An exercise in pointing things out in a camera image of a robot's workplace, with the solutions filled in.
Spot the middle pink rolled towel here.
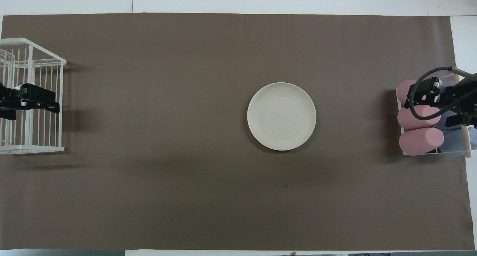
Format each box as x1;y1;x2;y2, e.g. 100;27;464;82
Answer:
397;105;442;130

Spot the brown table mat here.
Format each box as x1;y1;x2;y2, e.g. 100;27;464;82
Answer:
1;13;476;251

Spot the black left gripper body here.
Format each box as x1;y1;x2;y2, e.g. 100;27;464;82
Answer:
0;83;23;109

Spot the top pink rolled towel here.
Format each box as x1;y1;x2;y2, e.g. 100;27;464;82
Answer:
396;80;418;104

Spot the blue cup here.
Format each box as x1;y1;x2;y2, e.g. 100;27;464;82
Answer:
434;111;477;132

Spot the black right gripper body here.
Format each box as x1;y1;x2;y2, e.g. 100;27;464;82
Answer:
442;73;477;113

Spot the cup rack with wooden rod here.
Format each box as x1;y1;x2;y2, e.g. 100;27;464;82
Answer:
395;66;474;159

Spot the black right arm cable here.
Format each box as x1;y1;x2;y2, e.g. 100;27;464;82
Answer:
408;66;461;121

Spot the pink rolled towel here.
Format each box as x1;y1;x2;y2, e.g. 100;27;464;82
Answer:
399;127;445;156
397;105;442;130
396;80;418;104

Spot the white wire dish rack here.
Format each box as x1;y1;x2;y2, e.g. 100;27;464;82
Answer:
0;38;67;154

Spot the bottom pink rolled towel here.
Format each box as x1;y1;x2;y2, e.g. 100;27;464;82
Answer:
399;127;445;156

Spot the round white plate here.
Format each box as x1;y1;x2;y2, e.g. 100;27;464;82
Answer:
247;82;317;151

